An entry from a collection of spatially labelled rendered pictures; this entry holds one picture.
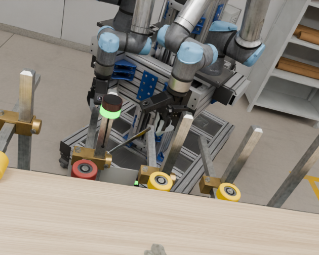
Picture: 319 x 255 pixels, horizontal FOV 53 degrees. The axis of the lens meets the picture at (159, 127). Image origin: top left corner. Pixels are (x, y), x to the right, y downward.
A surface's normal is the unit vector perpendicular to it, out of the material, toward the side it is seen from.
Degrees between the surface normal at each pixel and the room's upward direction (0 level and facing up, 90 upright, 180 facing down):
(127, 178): 90
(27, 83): 90
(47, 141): 0
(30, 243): 0
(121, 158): 0
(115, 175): 90
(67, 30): 90
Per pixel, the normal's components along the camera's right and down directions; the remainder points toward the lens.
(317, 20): 0.00, 0.59
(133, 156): 0.27, -0.78
